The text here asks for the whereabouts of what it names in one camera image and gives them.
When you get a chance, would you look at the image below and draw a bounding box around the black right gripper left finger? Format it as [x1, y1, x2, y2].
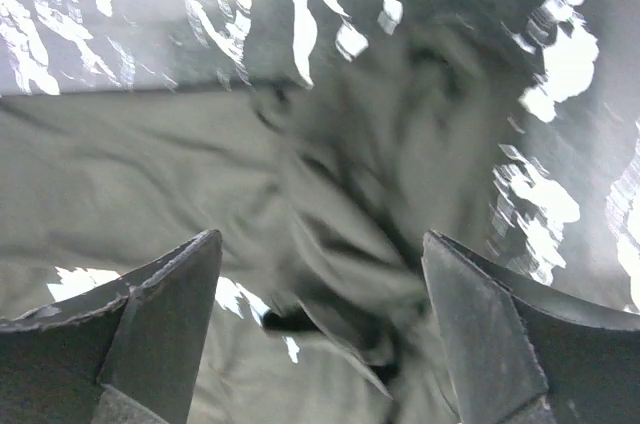
[1, 230, 222, 424]

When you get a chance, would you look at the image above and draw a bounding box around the black marble pattern mat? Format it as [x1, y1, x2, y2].
[1, 0, 639, 313]

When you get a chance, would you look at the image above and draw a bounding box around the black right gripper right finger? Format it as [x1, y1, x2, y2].
[423, 231, 639, 424]

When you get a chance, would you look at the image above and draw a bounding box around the black printed t-shirt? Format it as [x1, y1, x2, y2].
[1, 21, 517, 423]

